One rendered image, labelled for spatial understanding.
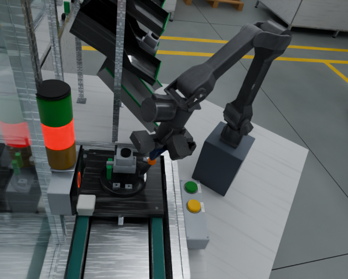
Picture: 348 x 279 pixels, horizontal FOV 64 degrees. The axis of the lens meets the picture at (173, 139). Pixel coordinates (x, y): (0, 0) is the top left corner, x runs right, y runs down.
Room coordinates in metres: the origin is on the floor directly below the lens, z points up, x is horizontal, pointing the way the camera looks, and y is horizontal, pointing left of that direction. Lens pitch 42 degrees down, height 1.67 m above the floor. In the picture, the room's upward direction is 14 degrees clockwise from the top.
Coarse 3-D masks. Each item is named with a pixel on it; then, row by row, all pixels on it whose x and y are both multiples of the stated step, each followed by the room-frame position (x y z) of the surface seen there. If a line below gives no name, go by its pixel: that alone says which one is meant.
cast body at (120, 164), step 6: (120, 150) 0.54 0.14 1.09; (126, 150) 0.54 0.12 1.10; (132, 150) 0.55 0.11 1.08; (114, 156) 0.54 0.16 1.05; (120, 156) 0.52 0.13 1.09; (126, 156) 0.52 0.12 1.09; (132, 156) 0.53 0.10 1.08; (108, 162) 0.52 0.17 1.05; (114, 162) 0.52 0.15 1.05; (120, 162) 0.51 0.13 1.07; (126, 162) 0.51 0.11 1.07; (132, 162) 0.53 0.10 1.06; (114, 168) 0.50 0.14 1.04; (120, 168) 0.51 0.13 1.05; (126, 168) 0.51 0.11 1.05; (132, 168) 0.52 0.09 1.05
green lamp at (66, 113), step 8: (40, 104) 0.30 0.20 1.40; (48, 104) 0.29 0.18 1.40; (56, 104) 0.30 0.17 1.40; (64, 104) 0.31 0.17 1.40; (40, 112) 0.30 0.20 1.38; (48, 112) 0.29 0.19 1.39; (56, 112) 0.30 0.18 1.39; (64, 112) 0.31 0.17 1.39; (72, 112) 0.33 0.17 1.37; (40, 120) 0.30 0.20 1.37; (48, 120) 0.29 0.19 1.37; (56, 120) 0.30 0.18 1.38; (64, 120) 0.30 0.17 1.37
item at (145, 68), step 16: (96, 0) 0.85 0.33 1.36; (80, 16) 0.73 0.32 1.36; (96, 16) 0.85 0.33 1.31; (112, 16) 0.86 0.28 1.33; (80, 32) 0.73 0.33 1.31; (96, 32) 0.73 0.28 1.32; (112, 32) 0.74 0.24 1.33; (128, 32) 0.86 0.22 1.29; (96, 48) 0.73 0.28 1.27; (112, 48) 0.73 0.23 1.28; (128, 48) 0.85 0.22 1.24; (128, 64) 0.74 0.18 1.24; (144, 64) 0.82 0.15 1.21; (160, 64) 0.85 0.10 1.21; (144, 80) 0.74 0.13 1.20
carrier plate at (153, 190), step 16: (96, 160) 0.58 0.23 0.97; (112, 160) 0.60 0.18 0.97; (96, 176) 0.52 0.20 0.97; (160, 176) 0.58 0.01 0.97; (96, 192) 0.46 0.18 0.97; (144, 192) 0.50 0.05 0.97; (160, 192) 0.52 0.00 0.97; (96, 208) 0.41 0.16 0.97; (112, 208) 0.42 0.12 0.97; (128, 208) 0.44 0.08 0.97; (144, 208) 0.45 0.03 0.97; (160, 208) 0.46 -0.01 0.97
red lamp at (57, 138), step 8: (72, 120) 0.32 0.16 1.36; (48, 128) 0.29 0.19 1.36; (56, 128) 0.30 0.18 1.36; (64, 128) 0.30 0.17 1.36; (72, 128) 0.32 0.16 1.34; (48, 136) 0.29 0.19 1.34; (56, 136) 0.30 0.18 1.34; (64, 136) 0.30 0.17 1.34; (72, 136) 0.32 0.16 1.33; (48, 144) 0.29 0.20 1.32; (56, 144) 0.30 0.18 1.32; (64, 144) 0.30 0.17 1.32
